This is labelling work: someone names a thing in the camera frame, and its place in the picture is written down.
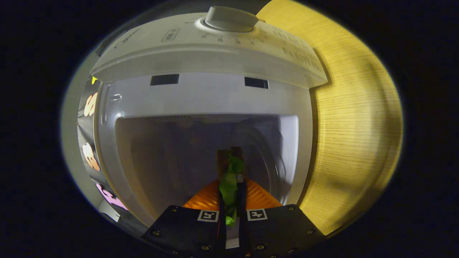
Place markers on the lettuce sandwich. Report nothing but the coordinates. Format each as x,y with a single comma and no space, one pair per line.
229,186

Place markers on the white microwave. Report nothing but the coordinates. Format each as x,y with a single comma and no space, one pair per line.
215,96

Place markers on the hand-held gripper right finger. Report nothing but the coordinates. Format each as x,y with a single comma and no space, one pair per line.
276,229

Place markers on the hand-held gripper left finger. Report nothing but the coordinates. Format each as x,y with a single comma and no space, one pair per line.
190,229

